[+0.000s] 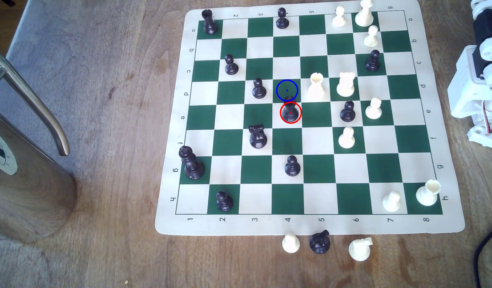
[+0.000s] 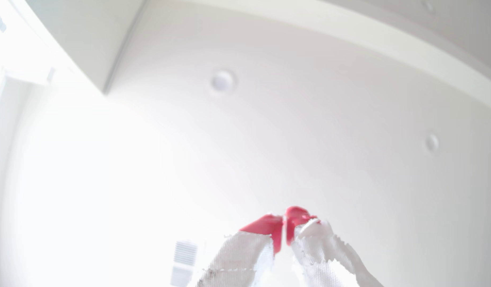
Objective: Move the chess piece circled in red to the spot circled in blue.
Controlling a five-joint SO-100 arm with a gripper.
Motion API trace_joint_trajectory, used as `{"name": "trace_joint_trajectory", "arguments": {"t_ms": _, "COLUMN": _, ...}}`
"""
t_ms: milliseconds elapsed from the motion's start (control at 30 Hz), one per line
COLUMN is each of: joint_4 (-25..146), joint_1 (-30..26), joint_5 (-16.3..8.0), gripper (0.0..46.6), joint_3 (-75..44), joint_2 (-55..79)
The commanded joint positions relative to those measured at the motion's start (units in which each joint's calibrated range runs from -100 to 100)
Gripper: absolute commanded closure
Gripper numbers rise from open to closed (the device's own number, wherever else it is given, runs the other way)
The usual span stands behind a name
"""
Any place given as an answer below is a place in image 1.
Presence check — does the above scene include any steel jug with handle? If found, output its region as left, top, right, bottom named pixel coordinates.
left=0, top=49, right=78, bottom=245

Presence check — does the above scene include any white rook bottom right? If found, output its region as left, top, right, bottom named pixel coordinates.
left=416, top=179, right=442, bottom=207

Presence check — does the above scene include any white chess pawn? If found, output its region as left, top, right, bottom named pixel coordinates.
left=332, top=6, right=347, bottom=28
left=365, top=98, right=382, bottom=120
left=338, top=127, right=356, bottom=149
left=282, top=233, right=300, bottom=254
left=382, top=190, right=402, bottom=213
left=364, top=25, right=379, bottom=48

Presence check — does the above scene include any black chess pawn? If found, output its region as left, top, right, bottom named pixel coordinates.
left=252, top=78, right=267, bottom=99
left=340, top=101, right=356, bottom=122
left=285, top=155, right=301, bottom=177
left=224, top=54, right=239, bottom=76
left=216, top=191, right=234, bottom=212
left=276, top=7, right=290, bottom=29
left=365, top=50, right=381, bottom=72

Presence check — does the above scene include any black chess king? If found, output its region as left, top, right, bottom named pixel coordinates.
left=178, top=146, right=206, bottom=180

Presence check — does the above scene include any black cable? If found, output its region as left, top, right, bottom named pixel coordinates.
left=474, top=231, right=492, bottom=288

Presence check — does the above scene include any white chess knight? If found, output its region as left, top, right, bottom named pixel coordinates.
left=348, top=237, right=374, bottom=262

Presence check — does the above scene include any black chess rook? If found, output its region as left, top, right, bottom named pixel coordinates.
left=248, top=124, right=268, bottom=149
left=201, top=9, right=219, bottom=35

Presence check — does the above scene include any green white chess mat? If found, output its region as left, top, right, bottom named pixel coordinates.
left=155, top=0, right=466, bottom=237

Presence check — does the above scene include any white chess rook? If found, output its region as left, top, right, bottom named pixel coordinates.
left=336, top=71, right=356, bottom=98

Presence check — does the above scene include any white chess bishop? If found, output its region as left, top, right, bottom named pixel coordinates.
left=307, top=72, right=326, bottom=101

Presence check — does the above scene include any black chess knight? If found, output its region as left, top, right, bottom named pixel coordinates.
left=309, top=230, right=331, bottom=255

